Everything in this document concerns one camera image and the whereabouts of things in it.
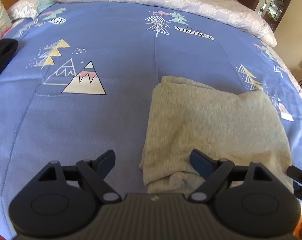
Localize grey sweatpants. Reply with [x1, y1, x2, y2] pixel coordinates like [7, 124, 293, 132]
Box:
[140, 76, 293, 194]

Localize blue patterned bed cover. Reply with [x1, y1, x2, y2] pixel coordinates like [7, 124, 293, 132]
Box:
[0, 2, 302, 239]

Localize black folded garment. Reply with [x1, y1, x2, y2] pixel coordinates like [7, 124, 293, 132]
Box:
[0, 38, 18, 74]

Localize small floral pillow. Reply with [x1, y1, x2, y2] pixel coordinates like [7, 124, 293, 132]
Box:
[7, 0, 56, 20]

